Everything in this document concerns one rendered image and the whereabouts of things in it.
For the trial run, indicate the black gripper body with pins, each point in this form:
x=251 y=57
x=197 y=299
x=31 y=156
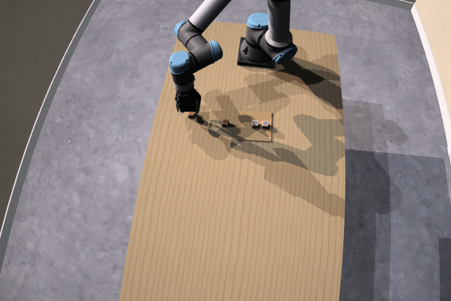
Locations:
x=186 y=100

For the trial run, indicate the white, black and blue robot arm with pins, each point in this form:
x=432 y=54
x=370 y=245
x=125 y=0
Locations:
x=266 y=34

